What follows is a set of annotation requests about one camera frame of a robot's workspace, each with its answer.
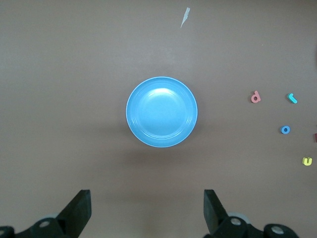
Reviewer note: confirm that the white paper scrap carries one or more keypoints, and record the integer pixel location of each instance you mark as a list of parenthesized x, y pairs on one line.
[(184, 18)]

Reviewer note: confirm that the teal letter j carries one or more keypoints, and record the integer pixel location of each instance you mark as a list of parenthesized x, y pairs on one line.
[(293, 99)]

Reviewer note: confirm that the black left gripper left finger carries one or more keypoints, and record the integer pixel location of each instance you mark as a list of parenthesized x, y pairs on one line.
[(71, 218)]

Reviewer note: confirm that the pink letter p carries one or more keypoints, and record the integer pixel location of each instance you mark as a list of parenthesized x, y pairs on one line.
[(258, 97)]

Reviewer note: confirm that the brown table cover sheet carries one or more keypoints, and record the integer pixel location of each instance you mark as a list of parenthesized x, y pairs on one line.
[(74, 74)]

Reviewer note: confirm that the dark red letter l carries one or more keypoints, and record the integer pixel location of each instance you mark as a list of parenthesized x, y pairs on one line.
[(315, 137)]

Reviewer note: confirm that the blue letter o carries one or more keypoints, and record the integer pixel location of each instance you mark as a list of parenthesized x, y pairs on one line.
[(282, 129)]

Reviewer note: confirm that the blue plate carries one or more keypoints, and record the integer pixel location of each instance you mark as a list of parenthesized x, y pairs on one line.
[(161, 111)]

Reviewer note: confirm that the yellow letter u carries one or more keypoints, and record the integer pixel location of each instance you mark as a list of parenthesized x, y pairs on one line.
[(307, 164)]

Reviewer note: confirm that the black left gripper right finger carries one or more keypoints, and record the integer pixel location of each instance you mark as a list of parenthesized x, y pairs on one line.
[(215, 220)]

